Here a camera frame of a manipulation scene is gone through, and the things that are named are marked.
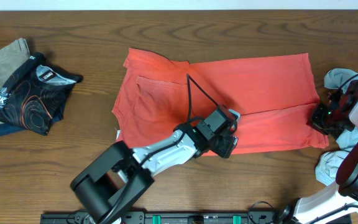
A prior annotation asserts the red t-shirt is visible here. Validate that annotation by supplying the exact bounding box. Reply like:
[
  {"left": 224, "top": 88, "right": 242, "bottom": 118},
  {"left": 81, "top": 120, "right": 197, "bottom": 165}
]
[{"left": 112, "top": 49, "right": 329, "bottom": 154}]

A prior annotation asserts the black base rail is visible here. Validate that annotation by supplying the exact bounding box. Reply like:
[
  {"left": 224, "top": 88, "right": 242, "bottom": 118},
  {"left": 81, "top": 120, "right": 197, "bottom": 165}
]
[{"left": 40, "top": 210, "right": 352, "bottom": 224}]

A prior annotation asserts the black base cable loop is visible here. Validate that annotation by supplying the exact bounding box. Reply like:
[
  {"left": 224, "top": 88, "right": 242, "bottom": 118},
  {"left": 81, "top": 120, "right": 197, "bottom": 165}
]
[{"left": 247, "top": 200, "right": 276, "bottom": 224}]

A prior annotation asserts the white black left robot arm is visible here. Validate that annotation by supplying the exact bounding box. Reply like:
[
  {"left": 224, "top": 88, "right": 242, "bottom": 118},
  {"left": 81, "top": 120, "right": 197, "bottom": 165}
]
[{"left": 70, "top": 105, "right": 241, "bottom": 223}]

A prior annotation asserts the black orange patterned shirt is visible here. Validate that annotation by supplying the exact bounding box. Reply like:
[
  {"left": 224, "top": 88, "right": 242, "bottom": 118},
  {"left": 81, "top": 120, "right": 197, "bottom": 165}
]
[{"left": 0, "top": 52, "right": 83, "bottom": 136}]

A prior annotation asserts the light blue t-shirt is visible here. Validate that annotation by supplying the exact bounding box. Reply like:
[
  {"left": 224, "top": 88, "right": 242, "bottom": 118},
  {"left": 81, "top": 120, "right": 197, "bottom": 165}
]
[{"left": 314, "top": 68, "right": 358, "bottom": 224}]

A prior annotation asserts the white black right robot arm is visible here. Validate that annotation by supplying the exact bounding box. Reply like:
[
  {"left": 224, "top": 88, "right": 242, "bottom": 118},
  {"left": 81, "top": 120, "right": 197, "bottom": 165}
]
[{"left": 276, "top": 80, "right": 358, "bottom": 223}]

